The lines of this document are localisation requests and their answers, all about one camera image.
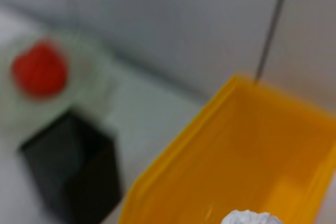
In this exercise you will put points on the white paper ball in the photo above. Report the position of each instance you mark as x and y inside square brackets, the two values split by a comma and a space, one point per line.
[252, 217]

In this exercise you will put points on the green glass fruit plate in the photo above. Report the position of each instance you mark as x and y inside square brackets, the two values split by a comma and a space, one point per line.
[89, 82]

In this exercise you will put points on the black mesh pen holder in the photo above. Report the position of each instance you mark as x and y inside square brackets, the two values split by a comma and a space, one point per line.
[73, 171]

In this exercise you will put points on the yellow plastic bin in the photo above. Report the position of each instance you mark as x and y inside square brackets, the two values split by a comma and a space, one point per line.
[236, 155]

